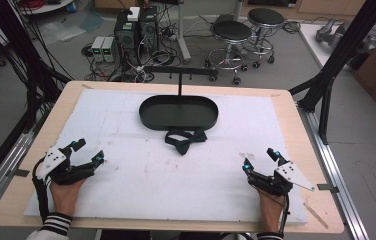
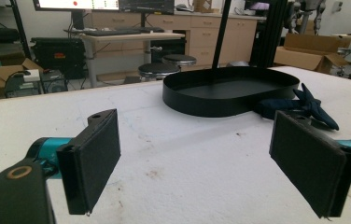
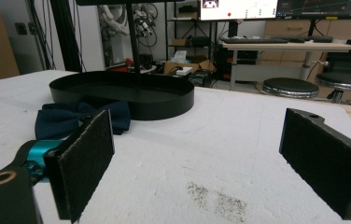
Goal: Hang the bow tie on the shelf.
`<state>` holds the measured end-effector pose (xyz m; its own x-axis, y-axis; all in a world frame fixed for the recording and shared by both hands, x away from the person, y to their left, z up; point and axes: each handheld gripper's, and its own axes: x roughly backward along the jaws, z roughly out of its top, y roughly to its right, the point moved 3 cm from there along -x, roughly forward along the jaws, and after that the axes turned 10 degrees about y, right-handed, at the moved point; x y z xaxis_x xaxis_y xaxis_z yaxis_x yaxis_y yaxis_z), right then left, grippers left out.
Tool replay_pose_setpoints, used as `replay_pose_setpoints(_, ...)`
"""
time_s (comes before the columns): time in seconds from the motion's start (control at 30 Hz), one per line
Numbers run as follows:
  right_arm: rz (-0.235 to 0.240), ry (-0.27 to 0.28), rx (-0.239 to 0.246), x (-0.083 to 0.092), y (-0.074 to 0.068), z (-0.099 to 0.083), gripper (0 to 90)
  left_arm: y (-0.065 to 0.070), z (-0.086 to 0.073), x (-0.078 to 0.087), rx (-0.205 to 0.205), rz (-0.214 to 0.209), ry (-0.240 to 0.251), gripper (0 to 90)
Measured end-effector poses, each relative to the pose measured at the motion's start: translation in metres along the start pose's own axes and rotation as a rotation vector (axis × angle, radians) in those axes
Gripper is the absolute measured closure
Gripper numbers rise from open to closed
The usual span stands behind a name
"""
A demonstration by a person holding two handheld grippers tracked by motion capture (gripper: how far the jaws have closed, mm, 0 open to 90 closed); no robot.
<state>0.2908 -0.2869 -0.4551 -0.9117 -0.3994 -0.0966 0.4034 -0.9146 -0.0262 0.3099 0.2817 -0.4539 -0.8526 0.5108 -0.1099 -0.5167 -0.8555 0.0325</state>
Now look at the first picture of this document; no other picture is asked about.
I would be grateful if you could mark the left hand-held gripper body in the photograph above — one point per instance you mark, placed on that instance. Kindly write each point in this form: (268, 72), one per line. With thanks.
(53, 160)

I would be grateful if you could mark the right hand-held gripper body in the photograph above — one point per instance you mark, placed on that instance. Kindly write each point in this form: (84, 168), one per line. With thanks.
(291, 175)

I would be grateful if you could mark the black bow tie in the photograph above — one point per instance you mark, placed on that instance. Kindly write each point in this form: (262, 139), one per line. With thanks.
(185, 143)

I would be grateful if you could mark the black stand with oval tray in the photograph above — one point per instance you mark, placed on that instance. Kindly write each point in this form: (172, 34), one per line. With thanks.
(179, 113)

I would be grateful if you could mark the person's left hand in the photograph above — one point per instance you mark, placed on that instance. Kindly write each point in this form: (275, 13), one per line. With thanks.
(64, 198)

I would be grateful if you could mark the person's right hand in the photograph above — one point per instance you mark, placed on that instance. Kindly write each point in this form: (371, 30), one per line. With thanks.
(272, 213)

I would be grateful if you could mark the black tape piece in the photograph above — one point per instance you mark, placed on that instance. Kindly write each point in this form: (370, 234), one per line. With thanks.
(327, 188)
(21, 173)

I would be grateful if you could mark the thin wooden stick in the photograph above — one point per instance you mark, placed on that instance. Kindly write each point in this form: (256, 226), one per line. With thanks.
(316, 215)

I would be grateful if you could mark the white foam mat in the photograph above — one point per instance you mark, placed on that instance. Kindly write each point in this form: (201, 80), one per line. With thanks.
(149, 186)

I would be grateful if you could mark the person's left striped sleeve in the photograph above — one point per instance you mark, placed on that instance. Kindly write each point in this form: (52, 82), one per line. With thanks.
(56, 225)

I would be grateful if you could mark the person's striped sleeve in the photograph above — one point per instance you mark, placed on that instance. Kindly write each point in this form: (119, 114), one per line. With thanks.
(270, 236)
(56, 225)

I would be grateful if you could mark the person's right striped sleeve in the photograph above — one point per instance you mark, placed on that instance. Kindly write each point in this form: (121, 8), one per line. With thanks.
(270, 236)

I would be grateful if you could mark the grey power supply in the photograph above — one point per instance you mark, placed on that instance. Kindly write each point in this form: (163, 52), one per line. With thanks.
(97, 49)
(109, 49)

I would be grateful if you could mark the clear plastic sheet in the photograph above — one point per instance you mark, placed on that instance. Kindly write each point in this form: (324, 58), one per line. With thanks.
(72, 28)

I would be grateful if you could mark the black computer tower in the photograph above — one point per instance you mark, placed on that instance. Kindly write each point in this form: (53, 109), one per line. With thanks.
(126, 36)
(149, 31)

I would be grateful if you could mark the black round stool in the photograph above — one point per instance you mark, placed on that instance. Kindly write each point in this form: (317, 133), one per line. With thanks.
(265, 16)
(232, 31)

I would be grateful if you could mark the grey vacuum cleaner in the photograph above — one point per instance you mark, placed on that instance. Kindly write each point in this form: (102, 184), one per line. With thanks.
(337, 33)

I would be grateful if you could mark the white round table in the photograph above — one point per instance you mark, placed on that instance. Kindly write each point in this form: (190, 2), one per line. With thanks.
(47, 5)

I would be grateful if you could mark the white box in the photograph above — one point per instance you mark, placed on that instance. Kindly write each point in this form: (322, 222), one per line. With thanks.
(134, 13)

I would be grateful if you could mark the grey desk leg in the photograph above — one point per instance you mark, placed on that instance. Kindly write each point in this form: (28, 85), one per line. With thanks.
(182, 33)

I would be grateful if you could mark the black metal frame post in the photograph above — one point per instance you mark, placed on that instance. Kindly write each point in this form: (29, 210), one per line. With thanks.
(346, 46)
(12, 43)

